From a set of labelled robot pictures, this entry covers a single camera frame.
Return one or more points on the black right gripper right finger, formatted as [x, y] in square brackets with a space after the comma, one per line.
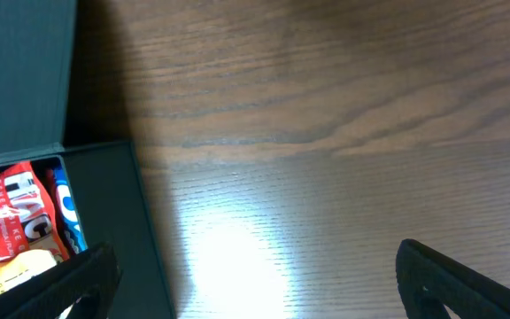
[431, 285]

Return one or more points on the red Hacks candy bag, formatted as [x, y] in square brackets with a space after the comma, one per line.
[27, 215]

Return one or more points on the yellow Hacks candy bag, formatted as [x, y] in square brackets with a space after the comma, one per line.
[23, 267]

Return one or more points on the black gift box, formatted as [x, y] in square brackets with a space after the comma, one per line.
[62, 105]

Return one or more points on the blue Oreo cookie pack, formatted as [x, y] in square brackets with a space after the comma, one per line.
[69, 226]

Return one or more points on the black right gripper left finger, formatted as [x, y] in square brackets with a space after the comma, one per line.
[86, 284]

